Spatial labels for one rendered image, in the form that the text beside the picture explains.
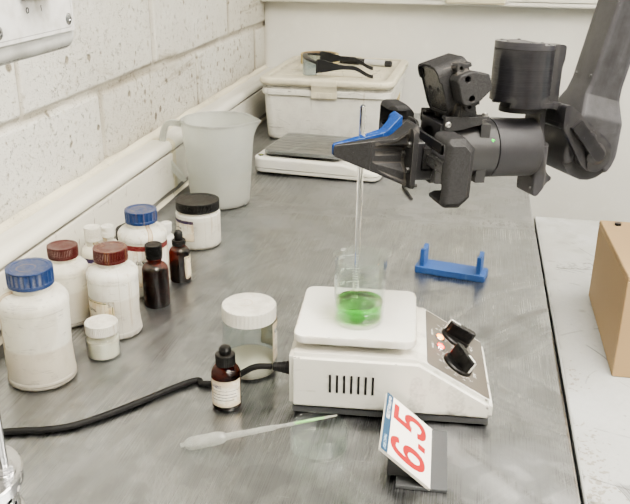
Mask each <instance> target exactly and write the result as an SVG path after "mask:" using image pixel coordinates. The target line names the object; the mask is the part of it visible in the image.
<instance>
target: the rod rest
mask: <svg viewBox="0 0 630 504"><path fill-rule="evenodd" d="M428 253H429V243H425V244H424V248H421V252H420V259H419V260H418V262H417V263H416V265H415V269H414V271H415V272H416V273H422V274H429V275H435V276H441V277H448V278H454V279H461V280H467V281H473V282H480V283H484V281H485V279H486V277H487V275H488V268H483V266H484V256H485V252H484V251H480V255H479V256H478V257H477V265H476V266H470V265H464V264H457V263H450V262H444V261H437V260H430V259H428Z"/></svg>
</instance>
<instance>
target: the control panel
mask: <svg viewBox="0 0 630 504"><path fill-rule="evenodd" d="M446 325H447V322H445V321H443V320H442V319H440V318H438V317H437V316H435V315H433V314H432V313H430V312H428V311H427V310H426V343H427V362H428V363H429V364H430V365H431V366H433V367H435V368H436V369H438V370H440V371H442V372H443V373H445V374H447V375H448V376H450V377H452V378H453V379H455V380H457V381H459V382H460V383H462V384H464V385H465V386H467V387H469V388H471V389H472V390H474V391H476V392H477V393H479V394H481V395H482V396H484V397H486V398H488V399H490V397H489V391H488V385H487V379H486V372H485V366H484V360H483V354H482V348H481V343H480V342H479V341H477V340H475V339H473V340H472V342H471V343H470V344H468V345H469V346H468V348H467V351H468V352H469V353H470V355H471V356H472V357H473V358H474V360H475V361H476V363H477V365H476V366H475V367H474V368H473V370H472V374H471V375H470V376H469V377H465V376H462V375H460V374H458V373H456V372H455V371H454V370H452V369H451V368H450V367H449V366H448V365H447V363H446V362H445V360H444V355H445V354H446V353H450V352H451V350H452V349H453V348H454V345H453V344H451V343H450V342H449V341H448V340H447V339H446V338H445V337H444V335H443V333H442V330H443V329H444V328H445V326H446ZM437 334H440V335H442V336H443V340H442V339H440V338H439V337H438V336H437ZM438 343H441V344H442V345H443V346H444V349H442V348H440V347H439V346H438V345H437V344H438Z"/></svg>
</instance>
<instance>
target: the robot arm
mask: <svg viewBox="0 0 630 504"><path fill-rule="evenodd" d="M566 51H567V46H566V45H563V44H556V43H544V42H541V43H539V42H533V41H527V40H521V39H520V38H518V39H496V40H495V45H494V55H493V65H492V75H491V78H490V75H489V74H487V73H483V72H478V71H473V70H470V69H469V67H471V66H472V63H471V62H468V61H467V60H466V59H465V58H464V57H463V56H460V55H455V54H450V53H447V54H445V55H442V56H439V57H436V58H433V59H431V60H428V61H425V62H422V63H419V64H418V74H419V77H421V78H422V82H423V86H424V91H425V95H426V99H427V103H428V105H429V107H430V108H425V107H421V112H420V120H421V127H419V122H418V120H417V119H415V118H414V112H413V110H412V109H411V108H410V107H409V106H408V105H406V104H405V103H403V102H401V101H400V100H398V99H385V100H383V101H382V102H381V104H380V116H379V129H378V130H375V131H372V132H369V133H366V134H365V140H359V136H356V137H352V138H349V139H346V140H342V141H339V142H336V143H333V144H332V155H334V156H335V157H336V158H338V159H341V160H343V161H346V162H348V163H351V164H353V165H356V166H358V167H361V168H363V169H366V170H368V171H370V172H373V173H376V174H378V175H380V176H383V177H385V178H387V179H390V180H392V181H394V182H397V183H399V184H402V185H404V186H406V187H407V188H410V189H413V188H414V185H415V180H426V181H427V182H428V183H434V184H441V190H434V191H432V192H430V193H429V197H430V198H432V199H433V200H434V201H435V202H437V203H438V204H439V205H440V206H442V207H443V208H458V207H459V206H461V205H462V204H463V203H464V202H465V201H466V200H467V199H468V198H469V193H470V185H471V181H473V182H474V183H484V179H485V177H496V176H517V188H519V189H521V190H523V191H525V192H527V193H529V194H530V195H532V196H537V195H538V194H539V193H540V192H541V190H542V189H543V187H544V185H545V184H546V183H547V182H549V181H550V180H551V177H550V176H549V175H548V174H547V172H546V165H548V166H550V167H552V168H555V169H557V170H559V171H561V172H563V173H566V174H568V175H570V176H572V177H575V178H577V179H579V180H589V179H592V178H596V177H597V176H599V175H600V174H602V173H603V172H607V171H608V169H609V168H610V167H611V165H612V164H613V162H614V160H615V157H616V154H617V149H618V143H619V138H620V133H621V128H622V118H621V110H620V97H621V91H622V87H623V84H624V82H625V79H626V76H627V73H628V70H629V67H630V0H598V2H597V5H596V8H595V11H594V14H593V17H592V20H591V23H590V26H589V29H588V32H587V35H586V38H585V41H584V44H583V47H582V50H581V53H580V56H579V59H578V62H577V65H576V68H575V71H574V74H573V77H572V79H571V81H570V83H569V85H568V87H567V89H566V90H565V91H564V92H563V93H562V94H561V96H560V97H559V90H560V83H561V75H562V68H563V65H564V62H565V58H566ZM489 92H490V94H489V99H491V100H492V102H496V103H500V104H499V107H498V110H499V111H501V112H506V113H514V114H525V118H489V116H488V113H482V114H477V112H476V106H477V105H479V104H480V101H481V100H482V99H483V98H484V97H485V96H486V95H487V94H488V93H489Z"/></svg>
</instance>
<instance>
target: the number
mask: <svg viewBox="0 0 630 504"><path fill-rule="evenodd" d="M427 430H428V427H427V426H426V425H425V424H424V423H422V422H421V421H420V420H419V419H418V418H417V417H415V416H414V415H413V414H412V413H411V412H409V411H408V410H407V409H406V408H405V407H403V406H402V405H401V404H400V403H399V402H397V401H396V400H395V399H394V400H393V409H392V417H391V426H390V435H389V444H388V452H390V453H391V454H392V455H393V456H394V457H396V458H397V459H398V460H399V461H400V462H402V463H403V464H404V465H405V466H407V467H408V468H409V469H410V470H411V471H413V472H414V473H415V474H416V475H417V476H419V477H420V478H421V479H422V480H423V481H425V482H426V456H427Z"/></svg>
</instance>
